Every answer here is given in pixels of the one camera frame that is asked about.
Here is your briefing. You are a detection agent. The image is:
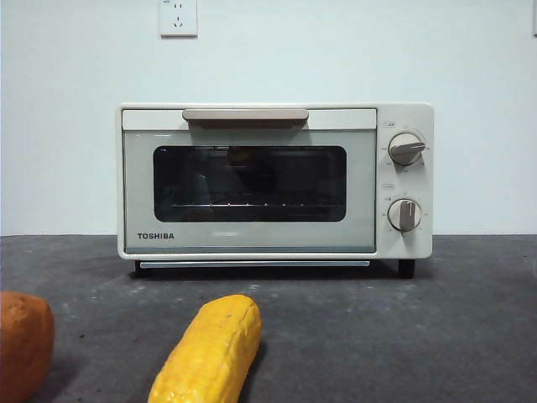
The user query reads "purple eggplant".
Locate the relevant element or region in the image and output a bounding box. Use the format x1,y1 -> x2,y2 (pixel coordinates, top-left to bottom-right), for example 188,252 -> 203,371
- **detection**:
228,146 -> 279,192

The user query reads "glass oven door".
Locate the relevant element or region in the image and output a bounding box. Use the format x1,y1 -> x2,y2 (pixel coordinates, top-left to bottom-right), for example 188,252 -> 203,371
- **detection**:
121,107 -> 378,254

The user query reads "beige oven control knob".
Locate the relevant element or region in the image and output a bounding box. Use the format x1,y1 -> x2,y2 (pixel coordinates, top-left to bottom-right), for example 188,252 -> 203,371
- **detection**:
388,132 -> 428,166
387,198 -> 423,233

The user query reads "cream Toshiba toaster oven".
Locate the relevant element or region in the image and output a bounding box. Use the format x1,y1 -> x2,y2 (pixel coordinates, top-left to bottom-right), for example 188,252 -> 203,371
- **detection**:
115,102 -> 436,280

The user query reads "yellow corn cob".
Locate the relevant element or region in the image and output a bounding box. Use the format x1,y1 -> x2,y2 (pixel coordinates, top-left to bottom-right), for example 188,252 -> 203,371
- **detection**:
147,294 -> 262,403

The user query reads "orange sweet potato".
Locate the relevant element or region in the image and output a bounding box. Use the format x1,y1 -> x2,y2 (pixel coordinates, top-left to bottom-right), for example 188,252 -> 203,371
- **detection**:
0,290 -> 55,403

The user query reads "wire oven rack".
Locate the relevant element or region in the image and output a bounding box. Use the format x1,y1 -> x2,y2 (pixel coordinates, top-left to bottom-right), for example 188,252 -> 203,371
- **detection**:
169,201 -> 322,210

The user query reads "beige oven door handle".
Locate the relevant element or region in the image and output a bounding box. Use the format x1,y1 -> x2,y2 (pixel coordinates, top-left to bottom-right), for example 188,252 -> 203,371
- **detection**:
182,107 -> 309,129

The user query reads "white wall socket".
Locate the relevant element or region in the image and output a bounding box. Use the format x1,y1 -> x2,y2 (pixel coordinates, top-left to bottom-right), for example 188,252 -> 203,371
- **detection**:
159,0 -> 198,39

